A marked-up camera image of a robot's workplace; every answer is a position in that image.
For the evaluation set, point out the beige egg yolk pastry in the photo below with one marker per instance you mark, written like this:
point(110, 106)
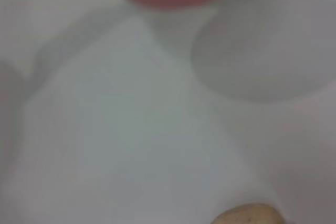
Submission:
point(249, 214)

